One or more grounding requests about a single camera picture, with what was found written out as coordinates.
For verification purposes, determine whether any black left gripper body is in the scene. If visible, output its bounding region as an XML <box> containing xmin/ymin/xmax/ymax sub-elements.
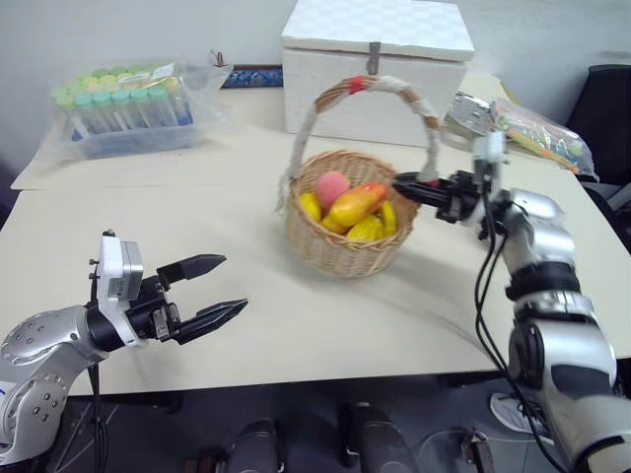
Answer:
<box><xmin>125</xmin><ymin>274</ymin><xmax>183</xmax><ymax>344</ymax></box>

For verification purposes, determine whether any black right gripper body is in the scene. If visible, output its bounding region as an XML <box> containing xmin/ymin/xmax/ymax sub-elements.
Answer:
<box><xmin>433</xmin><ymin>169</ymin><xmax>488</xmax><ymax>226</ymax></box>

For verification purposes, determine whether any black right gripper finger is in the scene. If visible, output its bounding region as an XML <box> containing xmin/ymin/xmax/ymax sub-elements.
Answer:
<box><xmin>394</xmin><ymin>184</ymin><xmax>445</xmax><ymax>212</ymax></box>
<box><xmin>392</xmin><ymin>170</ymin><xmax>449</xmax><ymax>194</ymax></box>

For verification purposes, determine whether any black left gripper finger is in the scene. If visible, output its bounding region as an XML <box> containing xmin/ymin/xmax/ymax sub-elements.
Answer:
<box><xmin>175</xmin><ymin>298</ymin><xmax>249</xmax><ymax>346</ymax></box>
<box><xmin>156</xmin><ymin>253</ymin><xmax>229</xmax><ymax>294</ymax></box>

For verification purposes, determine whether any wicker basket with handle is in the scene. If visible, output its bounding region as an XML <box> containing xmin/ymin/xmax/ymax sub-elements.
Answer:
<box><xmin>273</xmin><ymin>74</ymin><xmax>444</xmax><ymax>280</ymax></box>

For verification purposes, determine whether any yellow fruit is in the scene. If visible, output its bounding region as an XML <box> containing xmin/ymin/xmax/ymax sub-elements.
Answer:
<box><xmin>319</xmin><ymin>216</ymin><xmax>351</xmax><ymax>236</ymax></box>
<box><xmin>345</xmin><ymin>216</ymin><xmax>386</xmax><ymax>243</ymax></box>
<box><xmin>378</xmin><ymin>199</ymin><xmax>400</xmax><ymax>237</ymax></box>
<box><xmin>299</xmin><ymin>191</ymin><xmax>324</xmax><ymax>224</ymax></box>

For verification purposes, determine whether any orange yellow mango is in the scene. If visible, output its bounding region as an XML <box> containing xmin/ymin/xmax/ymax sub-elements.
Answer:
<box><xmin>326</xmin><ymin>181</ymin><xmax>388</xmax><ymax>231</ymax></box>

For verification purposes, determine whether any silver foil packet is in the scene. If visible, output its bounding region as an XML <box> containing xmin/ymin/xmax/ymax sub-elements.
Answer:
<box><xmin>445</xmin><ymin>90</ymin><xmax>498</xmax><ymax>138</ymax></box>

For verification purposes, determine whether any pink peach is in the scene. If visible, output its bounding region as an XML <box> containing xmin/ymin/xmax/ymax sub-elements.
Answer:
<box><xmin>315</xmin><ymin>170</ymin><xmax>352</xmax><ymax>211</ymax></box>

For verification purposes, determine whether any white lidded box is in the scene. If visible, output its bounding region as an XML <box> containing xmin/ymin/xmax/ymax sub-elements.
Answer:
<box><xmin>280</xmin><ymin>0</ymin><xmax>476</xmax><ymax>150</ymax></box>

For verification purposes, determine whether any colourful plastic bag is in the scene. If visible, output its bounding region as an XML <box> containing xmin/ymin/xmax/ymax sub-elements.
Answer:
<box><xmin>491</xmin><ymin>97</ymin><xmax>600</xmax><ymax>182</ymax></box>

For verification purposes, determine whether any blue tube rack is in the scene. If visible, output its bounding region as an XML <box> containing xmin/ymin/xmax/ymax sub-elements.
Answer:
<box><xmin>71</xmin><ymin>120</ymin><xmax>198</xmax><ymax>160</ymax></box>

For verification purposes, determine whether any dark rounded shape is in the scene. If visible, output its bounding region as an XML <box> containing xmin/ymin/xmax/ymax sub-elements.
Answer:
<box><xmin>230</xmin><ymin>417</ymin><xmax>286</xmax><ymax>473</ymax></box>

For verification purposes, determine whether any teal capped test tube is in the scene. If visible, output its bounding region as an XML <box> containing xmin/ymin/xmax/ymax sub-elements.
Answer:
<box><xmin>92</xmin><ymin>92</ymin><xmax>115</xmax><ymax>135</ymax></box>
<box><xmin>73</xmin><ymin>94</ymin><xmax>98</xmax><ymax>139</ymax></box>
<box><xmin>148</xmin><ymin>86</ymin><xmax>172</xmax><ymax>127</ymax></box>
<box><xmin>130</xmin><ymin>88</ymin><xmax>152</xmax><ymax>129</ymax></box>
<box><xmin>111</xmin><ymin>90</ymin><xmax>134</xmax><ymax>132</ymax></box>

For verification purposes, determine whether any black chair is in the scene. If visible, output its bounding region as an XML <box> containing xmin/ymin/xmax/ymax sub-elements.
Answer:
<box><xmin>565</xmin><ymin>63</ymin><xmax>631</xmax><ymax>237</ymax></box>

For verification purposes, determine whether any clear plastic bag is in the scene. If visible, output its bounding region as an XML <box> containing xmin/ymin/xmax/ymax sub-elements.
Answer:
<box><xmin>45</xmin><ymin>54</ymin><xmax>234</xmax><ymax>163</ymax></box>

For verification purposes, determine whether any blue patterned flat item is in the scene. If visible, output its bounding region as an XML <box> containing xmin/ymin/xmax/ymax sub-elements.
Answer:
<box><xmin>219</xmin><ymin>63</ymin><xmax>285</xmax><ymax>92</ymax></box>

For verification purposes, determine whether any white shoe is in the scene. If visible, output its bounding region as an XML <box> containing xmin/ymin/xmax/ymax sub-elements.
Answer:
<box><xmin>488</xmin><ymin>391</ymin><xmax>539</xmax><ymax>436</ymax></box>

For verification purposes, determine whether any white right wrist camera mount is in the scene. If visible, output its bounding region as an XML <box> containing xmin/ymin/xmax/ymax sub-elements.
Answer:
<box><xmin>470</xmin><ymin>129</ymin><xmax>510</xmax><ymax>198</ymax></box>

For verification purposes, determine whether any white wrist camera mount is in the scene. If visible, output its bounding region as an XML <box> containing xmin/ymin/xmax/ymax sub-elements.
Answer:
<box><xmin>90</xmin><ymin>229</ymin><xmax>146</xmax><ymax>349</ymax></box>
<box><xmin>470</xmin><ymin>129</ymin><xmax>510</xmax><ymax>198</ymax></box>

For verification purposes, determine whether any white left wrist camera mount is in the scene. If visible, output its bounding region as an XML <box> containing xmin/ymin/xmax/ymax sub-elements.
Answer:
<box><xmin>90</xmin><ymin>229</ymin><xmax>146</xmax><ymax>349</ymax></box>

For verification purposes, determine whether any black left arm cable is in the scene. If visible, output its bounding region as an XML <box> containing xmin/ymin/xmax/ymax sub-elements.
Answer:
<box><xmin>87</xmin><ymin>363</ymin><xmax>110</xmax><ymax>462</ymax></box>

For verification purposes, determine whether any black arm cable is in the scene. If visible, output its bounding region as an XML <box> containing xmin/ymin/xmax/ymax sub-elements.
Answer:
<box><xmin>472</xmin><ymin>189</ymin><xmax>568</xmax><ymax>472</ymax></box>
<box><xmin>87</xmin><ymin>363</ymin><xmax>110</xmax><ymax>462</ymax></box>

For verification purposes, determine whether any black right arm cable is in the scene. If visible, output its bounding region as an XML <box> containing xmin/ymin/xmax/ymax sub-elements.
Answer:
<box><xmin>472</xmin><ymin>189</ymin><xmax>568</xmax><ymax>472</ymax></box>

